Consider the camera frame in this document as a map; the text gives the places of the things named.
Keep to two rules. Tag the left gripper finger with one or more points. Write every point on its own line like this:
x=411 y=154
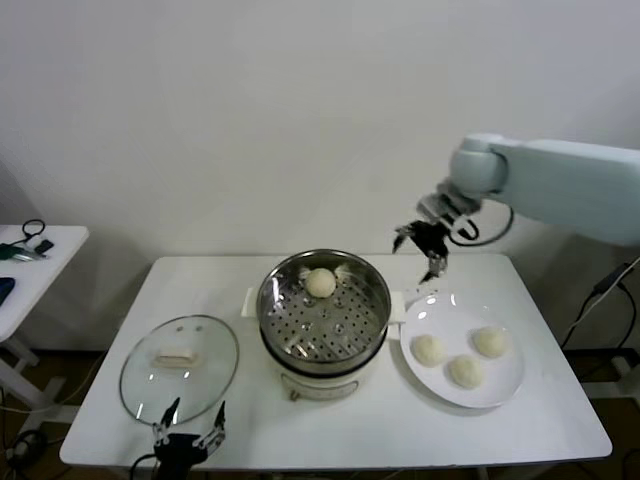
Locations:
x=217 y=432
x=164 y=430

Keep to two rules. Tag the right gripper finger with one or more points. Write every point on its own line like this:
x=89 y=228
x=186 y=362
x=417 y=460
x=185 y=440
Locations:
x=406 y=233
x=437 y=264

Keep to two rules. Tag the small black device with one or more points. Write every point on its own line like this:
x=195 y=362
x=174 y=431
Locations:
x=45 y=245

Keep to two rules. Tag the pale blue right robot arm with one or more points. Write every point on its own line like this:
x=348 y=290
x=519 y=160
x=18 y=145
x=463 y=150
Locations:
x=550 y=180

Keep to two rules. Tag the white side table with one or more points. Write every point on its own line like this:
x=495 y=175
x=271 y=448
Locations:
x=60 y=260

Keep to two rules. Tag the white steamed baozi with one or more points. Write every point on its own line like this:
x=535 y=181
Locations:
x=490 y=341
x=465 y=371
x=320 y=282
x=428 y=350

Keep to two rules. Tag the steel steamer basket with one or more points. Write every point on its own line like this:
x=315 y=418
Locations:
x=360 y=290

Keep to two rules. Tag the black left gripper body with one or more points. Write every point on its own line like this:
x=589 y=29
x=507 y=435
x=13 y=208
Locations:
x=180 y=450

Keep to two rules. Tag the blue object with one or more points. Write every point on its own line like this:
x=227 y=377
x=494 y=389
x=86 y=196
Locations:
x=5 y=289

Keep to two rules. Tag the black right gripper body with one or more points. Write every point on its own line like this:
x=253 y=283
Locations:
x=434 y=239

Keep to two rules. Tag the white round plate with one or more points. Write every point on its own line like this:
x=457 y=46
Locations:
x=500 y=380

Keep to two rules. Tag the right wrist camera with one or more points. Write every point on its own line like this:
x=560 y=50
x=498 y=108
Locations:
x=432 y=205

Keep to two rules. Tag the black power adapter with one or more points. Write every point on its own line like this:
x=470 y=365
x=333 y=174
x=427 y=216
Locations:
x=607 y=282

